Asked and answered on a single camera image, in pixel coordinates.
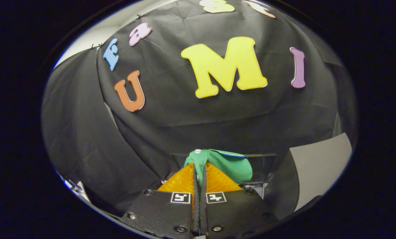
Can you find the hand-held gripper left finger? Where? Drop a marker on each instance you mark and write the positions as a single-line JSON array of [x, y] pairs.
[[164, 212]]

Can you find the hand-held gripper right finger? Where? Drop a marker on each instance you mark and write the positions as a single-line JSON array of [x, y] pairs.
[[234, 212]]

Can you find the green polo shirt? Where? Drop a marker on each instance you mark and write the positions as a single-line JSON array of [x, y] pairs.
[[231, 166]]

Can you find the black backdrop cloth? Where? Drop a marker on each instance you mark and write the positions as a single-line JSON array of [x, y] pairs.
[[191, 126]]

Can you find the beige cabinet with dark top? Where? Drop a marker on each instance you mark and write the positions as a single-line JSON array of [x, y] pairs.
[[317, 166]]

